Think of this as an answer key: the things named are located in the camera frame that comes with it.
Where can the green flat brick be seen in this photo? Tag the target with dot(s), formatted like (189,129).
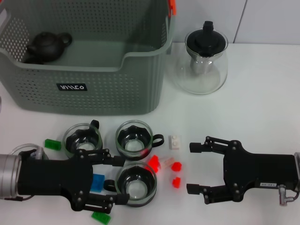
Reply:
(102,218)
(52,144)

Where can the dark clay teapot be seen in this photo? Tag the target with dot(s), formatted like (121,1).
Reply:
(48,45)

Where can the blue square brick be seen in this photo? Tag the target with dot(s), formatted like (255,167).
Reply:
(98,182)

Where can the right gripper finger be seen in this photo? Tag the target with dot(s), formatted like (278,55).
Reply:
(211,145)
(211,193)

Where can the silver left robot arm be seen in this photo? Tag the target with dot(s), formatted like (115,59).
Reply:
(8,175)

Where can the clear glass teapot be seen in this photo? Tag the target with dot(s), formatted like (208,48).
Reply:
(204,79)

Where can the steel teapot infuser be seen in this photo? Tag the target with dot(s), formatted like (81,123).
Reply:
(199,64)

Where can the large red sloped brick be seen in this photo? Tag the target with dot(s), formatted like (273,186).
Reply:
(154,163)

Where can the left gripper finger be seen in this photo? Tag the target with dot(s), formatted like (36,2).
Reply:
(105,201)
(103,157)

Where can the translucent white brick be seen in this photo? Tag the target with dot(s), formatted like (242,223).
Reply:
(167,162)

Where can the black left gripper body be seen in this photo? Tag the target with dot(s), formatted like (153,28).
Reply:
(80,180)

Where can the grey-green perforated storage bin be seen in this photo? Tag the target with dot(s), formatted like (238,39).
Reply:
(105,93)

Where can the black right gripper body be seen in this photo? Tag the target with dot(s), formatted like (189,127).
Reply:
(235,171)

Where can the white two-stud brick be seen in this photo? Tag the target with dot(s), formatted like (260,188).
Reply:
(174,142)

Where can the black glass teapot lid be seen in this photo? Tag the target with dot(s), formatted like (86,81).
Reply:
(206,41)

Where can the small red brick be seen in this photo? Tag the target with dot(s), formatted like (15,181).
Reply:
(176,182)
(176,166)

